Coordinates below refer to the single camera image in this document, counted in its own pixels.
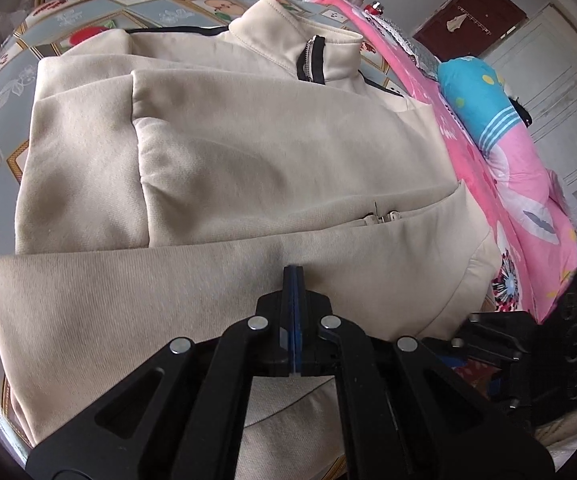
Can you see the beige zip jacket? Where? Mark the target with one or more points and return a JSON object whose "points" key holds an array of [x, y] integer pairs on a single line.
{"points": [[268, 160]]}

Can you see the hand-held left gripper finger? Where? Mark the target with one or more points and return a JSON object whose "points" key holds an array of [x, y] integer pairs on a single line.
{"points": [[288, 310], [299, 320]]}

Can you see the dark red door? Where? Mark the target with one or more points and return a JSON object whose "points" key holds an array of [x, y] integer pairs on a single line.
{"points": [[478, 15]]}

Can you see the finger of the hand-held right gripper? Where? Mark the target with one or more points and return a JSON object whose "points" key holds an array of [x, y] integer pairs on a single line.
{"points": [[503, 332], [478, 367]]}

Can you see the grey floral lace-edged pillow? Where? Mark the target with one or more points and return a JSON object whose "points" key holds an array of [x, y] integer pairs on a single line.
{"points": [[413, 50]]}

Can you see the white wardrobe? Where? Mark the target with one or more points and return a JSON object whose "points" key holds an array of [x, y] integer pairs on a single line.
{"points": [[558, 85]]}

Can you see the blue dotted pillow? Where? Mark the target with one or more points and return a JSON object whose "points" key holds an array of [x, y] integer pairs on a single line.
{"points": [[473, 90]]}

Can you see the pink floral blanket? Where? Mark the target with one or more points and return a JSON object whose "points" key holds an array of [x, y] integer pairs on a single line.
{"points": [[473, 170]]}

